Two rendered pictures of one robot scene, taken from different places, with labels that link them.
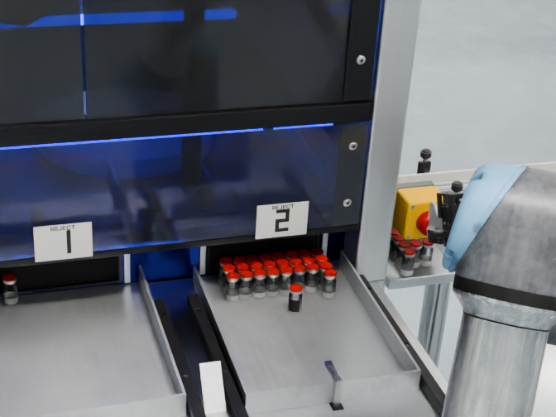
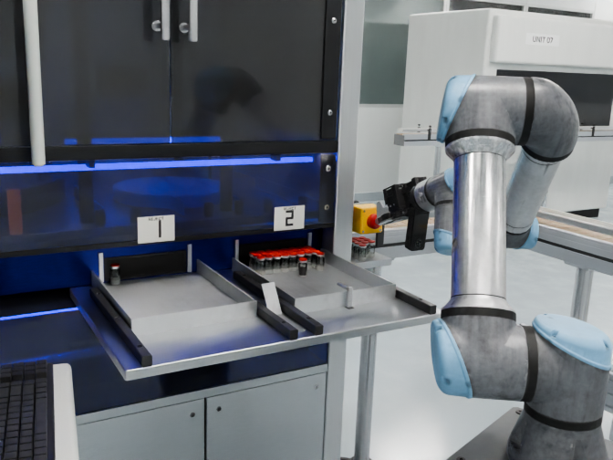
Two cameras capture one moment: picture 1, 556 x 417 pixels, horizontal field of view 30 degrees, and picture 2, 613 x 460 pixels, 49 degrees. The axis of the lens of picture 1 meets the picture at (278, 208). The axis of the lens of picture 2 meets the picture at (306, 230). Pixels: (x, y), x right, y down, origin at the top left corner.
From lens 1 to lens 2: 0.55 m
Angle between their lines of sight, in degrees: 19
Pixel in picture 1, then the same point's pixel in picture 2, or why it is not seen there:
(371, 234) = (340, 230)
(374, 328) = (355, 279)
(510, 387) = (493, 187)
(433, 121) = not seen: hidden behind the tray
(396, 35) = (348, 98)
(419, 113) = not seen: hidden behind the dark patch
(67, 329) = (160, 291)
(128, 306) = (195, 280)
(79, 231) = (166, 221)
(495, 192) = (465, 81)
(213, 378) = (271, 293)
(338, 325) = (333, 279)
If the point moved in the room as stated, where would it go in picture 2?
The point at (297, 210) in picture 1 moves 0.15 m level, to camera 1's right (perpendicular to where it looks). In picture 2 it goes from (297, 211) to (356, 211)
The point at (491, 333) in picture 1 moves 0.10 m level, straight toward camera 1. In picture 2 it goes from (477, 158) to (489, 166)
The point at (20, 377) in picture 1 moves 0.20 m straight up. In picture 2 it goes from (138, 310) to (136, 216)
